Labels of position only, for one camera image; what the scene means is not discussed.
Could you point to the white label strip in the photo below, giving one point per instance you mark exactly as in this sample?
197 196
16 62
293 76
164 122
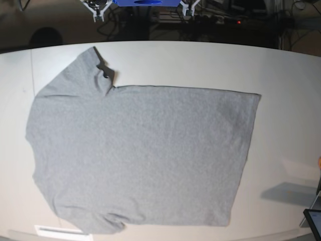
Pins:
41 230

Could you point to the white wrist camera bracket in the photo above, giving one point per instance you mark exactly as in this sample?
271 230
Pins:
188 9
97 8

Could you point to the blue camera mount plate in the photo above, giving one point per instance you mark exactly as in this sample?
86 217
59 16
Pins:
133 3

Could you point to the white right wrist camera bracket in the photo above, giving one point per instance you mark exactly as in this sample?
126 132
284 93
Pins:
97 8

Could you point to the black power strip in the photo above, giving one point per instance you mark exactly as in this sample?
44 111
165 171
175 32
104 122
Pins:
213 19

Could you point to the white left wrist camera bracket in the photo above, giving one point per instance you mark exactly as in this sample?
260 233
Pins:
188 9

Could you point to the grey T-shirt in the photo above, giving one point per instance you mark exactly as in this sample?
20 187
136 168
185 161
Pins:
108 156

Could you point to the black tablet with stand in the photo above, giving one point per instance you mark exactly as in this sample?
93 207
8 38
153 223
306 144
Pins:
312 216

